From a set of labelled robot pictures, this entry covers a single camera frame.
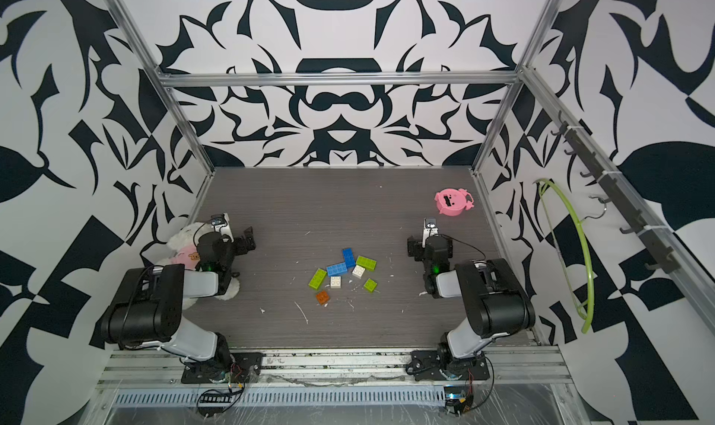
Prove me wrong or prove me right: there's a white teddy bear pink shirt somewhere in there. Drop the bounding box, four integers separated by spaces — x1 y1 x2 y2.
155 222 240 311

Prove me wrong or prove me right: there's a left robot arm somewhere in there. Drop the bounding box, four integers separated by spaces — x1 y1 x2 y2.
100 224 256 378

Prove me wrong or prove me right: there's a black hook rail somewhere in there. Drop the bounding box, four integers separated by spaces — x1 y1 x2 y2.
554 114 681 274

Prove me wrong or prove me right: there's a lime green long lego brick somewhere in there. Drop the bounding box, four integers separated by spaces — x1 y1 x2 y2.
308 268 328 290

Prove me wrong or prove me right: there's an orange lego brick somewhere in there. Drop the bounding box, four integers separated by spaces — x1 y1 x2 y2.
316 291 331 305

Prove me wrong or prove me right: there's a light blue lego brick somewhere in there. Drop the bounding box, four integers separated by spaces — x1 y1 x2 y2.
326 262 348 277

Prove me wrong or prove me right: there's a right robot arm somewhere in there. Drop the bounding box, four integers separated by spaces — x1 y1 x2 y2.
407 234 536 380

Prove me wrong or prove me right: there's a green hoop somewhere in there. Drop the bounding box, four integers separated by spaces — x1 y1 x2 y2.
534 179 595 335

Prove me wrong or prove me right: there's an aluminium front rail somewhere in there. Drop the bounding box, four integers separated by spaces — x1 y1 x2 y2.
97 346 573 388

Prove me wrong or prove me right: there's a dark blue lego brick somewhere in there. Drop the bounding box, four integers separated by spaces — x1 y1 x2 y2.
342 248 356 269

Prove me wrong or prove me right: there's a small lime green lego brick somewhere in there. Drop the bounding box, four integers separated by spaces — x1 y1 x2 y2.
364 279 377 293

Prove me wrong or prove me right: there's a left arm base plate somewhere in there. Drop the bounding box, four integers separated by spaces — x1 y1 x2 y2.
181 352 264 385

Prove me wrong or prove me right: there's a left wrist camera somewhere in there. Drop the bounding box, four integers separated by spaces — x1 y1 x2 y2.
210 213 234 241

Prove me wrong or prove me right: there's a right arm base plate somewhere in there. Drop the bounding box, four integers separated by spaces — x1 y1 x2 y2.
406 349 491 381

